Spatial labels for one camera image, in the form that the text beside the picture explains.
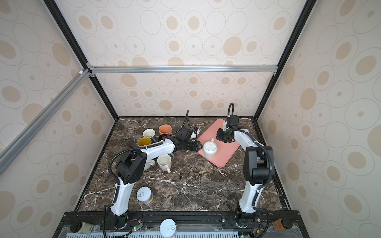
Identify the cream speckled mug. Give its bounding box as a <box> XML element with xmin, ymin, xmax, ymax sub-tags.
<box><xmin>144</xmin><ymin>160</ymin><xmax>156</xmax><ymax>171</ymax></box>

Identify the brown bottle on rail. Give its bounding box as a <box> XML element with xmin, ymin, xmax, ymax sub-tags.
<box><xmin>272</xmin><ymin>218</ymin><xmax>293</xmax><ymax>232</ymax></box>

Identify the white can on rail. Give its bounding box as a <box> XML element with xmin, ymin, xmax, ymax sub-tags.
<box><xmin>160</xmin><ymin>219</ymin><xmax>177</xmax><ymax>238</ymax></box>

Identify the orange label tin can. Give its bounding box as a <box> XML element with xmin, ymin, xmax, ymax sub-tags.
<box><xmin>137</xmin><ymin>186</ymin><xmax>153</xmax><ymax>204</ymax></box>

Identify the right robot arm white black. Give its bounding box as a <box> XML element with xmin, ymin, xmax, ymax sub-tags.
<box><xmin>216</xmin><ymin>103</ymin><xmax>274</xmax><ymax>224</ymax></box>

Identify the blue butterfly mug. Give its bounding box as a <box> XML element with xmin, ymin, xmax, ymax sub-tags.
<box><xmin>138</xmin><ymin>137</ymin><xmax>152</xmax><ymax>146</ymax></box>

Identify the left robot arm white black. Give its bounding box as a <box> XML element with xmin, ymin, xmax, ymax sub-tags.
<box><xmin>103</xmin><ymin>114</ymin><xmax>202</xmax><ymax>229</ymax></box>

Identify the cream and pink mug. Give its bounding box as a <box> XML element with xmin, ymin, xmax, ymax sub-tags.
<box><xmin>159</xmin><ymin>125</ymin><xmax>172</xmax><ymax>135</ymax></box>

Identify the grey mug white interior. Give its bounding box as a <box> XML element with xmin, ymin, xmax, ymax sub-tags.
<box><xmin>143</xmin><ymin>129</ymin><xmax>156</xmax><ymax>138</ymax></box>

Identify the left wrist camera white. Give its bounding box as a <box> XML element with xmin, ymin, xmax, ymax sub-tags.
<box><xmin>190</xmin><ymin>127</ymin><xmax>200</xmax><ymax>140</ymax></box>

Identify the pink plastic tray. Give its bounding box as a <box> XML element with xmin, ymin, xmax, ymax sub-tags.
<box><xmin>198</xmin><ymin>119</ymin><xmax>240</xmax><ymax>168</ymax></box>

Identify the pale pink mug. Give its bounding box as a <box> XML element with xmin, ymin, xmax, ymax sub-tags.
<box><xmin>157</xmin><ymin>154</ymin><xmax>172</xmax><ymax>173</ymax></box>

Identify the back aluminium crossbar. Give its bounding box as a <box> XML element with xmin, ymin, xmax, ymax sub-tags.
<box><xmin>89</xmin><ymin>64</ymin><xmax>278</xmax><ymax>73</ymax></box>

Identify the left aluminium crossbar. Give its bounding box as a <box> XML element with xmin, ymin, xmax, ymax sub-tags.
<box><xmin>1</xmin><ymin>69</ymin><xmax>90</xmax><ymax>173</ymax></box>

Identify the aluminium crossbar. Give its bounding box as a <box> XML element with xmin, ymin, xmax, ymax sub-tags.
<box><xmin>89</xmin><ymin>64</ymin><xmax>278</xmax><ymax>73</ymax></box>
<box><xmin>1</xmin><ymin>69</ymin><xmax>90</xmax><ymax>173</ymax></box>

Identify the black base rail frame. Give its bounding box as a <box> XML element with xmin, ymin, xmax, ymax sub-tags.
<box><xmin>53</xmin><ymin>210</ymin><xmax>309</xmax><ymax>238</ymax></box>

